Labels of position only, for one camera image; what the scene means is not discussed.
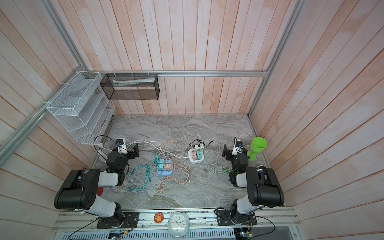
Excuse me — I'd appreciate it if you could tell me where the teal usb charger plug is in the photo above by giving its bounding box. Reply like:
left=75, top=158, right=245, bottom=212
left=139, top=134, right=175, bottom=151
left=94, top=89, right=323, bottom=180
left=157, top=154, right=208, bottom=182
left=157, top=159, right=165, bottom=171

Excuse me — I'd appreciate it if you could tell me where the pink usb charger plug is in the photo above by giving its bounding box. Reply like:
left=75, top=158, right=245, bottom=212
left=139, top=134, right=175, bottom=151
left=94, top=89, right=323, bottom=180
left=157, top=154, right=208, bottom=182
left=164, top=163, right=173, bottom=171

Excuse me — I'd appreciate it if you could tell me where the blue power strip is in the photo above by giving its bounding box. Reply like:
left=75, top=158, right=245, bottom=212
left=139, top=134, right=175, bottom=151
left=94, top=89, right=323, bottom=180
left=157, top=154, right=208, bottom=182
left=156, top=159, right=174, bottom=176

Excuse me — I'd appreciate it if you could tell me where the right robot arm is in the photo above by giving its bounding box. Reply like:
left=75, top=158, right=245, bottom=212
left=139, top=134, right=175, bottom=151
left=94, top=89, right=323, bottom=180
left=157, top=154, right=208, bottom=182
left=215, top=144, right=285, bottom=226

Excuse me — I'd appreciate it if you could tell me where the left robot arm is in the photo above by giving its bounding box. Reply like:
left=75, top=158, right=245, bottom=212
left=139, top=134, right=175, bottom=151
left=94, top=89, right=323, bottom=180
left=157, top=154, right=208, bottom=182
left=54, top=143, right=140, bottom=229

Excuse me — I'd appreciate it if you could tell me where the pink plug on white strip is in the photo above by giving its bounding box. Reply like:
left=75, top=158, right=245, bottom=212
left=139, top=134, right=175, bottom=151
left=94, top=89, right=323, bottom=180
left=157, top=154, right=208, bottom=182
left=192, top=150, right=197, bottom=161

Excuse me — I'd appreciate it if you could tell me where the green plastic goblet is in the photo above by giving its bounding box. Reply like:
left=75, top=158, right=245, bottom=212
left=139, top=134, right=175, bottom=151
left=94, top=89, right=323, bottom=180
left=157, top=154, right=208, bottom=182
left=247, top=137, right=268, bottom=162

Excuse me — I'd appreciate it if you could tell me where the white power strip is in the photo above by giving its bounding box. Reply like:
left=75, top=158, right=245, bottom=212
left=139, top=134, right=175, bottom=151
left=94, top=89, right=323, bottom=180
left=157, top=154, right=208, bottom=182
left=188, top=149, right=205, bottom=164

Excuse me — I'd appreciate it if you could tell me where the red pencil cup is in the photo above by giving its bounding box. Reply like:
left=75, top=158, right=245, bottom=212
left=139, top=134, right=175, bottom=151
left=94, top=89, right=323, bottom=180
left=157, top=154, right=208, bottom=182
left=97, top=187, right=104, bottom=197

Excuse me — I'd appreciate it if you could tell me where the black mesh basket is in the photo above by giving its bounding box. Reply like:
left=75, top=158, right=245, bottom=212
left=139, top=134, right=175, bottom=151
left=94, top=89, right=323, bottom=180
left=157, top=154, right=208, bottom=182
left=100, top=73, right=160, bottom=101

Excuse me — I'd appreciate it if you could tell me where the red round sticker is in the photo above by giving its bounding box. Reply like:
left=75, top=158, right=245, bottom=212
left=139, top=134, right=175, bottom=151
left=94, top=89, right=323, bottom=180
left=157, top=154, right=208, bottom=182
left=154, top=212, right=164, bottom=224

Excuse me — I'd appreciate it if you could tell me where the white alarm clock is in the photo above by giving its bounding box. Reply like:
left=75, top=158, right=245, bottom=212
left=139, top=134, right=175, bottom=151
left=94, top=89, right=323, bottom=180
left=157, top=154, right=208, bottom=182
left=168, top=212, right=190, bottom=237

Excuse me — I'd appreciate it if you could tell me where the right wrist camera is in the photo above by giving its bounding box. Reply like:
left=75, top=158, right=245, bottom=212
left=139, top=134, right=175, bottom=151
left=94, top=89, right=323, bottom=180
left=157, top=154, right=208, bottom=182
left=232, top=138, right=243, bottom=156

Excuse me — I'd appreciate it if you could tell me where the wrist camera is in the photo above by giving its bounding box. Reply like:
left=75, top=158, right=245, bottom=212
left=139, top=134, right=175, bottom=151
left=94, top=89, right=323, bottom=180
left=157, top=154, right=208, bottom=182
left=116, top=138, right=128, bottom=154
left=232, top=138, right=243, bottom=156

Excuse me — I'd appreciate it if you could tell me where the light green cable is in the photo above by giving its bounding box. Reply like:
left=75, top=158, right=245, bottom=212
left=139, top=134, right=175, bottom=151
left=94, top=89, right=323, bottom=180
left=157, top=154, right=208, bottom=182
left=206, top=164, right=233, bottom=178

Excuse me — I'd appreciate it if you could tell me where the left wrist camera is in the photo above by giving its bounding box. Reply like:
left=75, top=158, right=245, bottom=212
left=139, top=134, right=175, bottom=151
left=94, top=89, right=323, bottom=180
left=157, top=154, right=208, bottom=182
left=116, top=138, right=128, bottom=154

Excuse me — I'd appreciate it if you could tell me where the white power cord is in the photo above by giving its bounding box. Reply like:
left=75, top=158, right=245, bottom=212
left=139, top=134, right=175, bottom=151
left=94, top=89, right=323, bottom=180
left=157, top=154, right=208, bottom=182
left=97, top=140, right=190, bottom=159

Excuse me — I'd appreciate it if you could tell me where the teal charging cable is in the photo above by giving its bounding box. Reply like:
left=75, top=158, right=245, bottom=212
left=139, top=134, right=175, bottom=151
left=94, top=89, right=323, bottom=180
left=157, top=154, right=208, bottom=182
left=125, top=164, right=153, bottom=192

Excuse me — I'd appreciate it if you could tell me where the pink charging cable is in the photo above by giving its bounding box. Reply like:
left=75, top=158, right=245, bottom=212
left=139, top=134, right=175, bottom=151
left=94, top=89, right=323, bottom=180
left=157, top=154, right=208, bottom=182
left=156, top=139, right=192, bottom=193

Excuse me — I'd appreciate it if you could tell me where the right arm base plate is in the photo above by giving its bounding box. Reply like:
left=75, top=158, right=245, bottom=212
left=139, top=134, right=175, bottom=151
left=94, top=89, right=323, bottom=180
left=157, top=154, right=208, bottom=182
left=214, top=208, right=257, bottom=226

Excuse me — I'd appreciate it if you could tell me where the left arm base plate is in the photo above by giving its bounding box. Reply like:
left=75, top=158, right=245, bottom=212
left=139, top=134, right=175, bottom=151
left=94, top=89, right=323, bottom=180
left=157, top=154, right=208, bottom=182
left=97, top=212, right=140, bottom=229

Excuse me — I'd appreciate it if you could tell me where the white wire mesh shelf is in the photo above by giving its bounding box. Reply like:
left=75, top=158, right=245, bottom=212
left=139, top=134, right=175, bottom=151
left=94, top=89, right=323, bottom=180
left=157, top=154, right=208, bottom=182
left=47, top=72, right=116, bottom=145

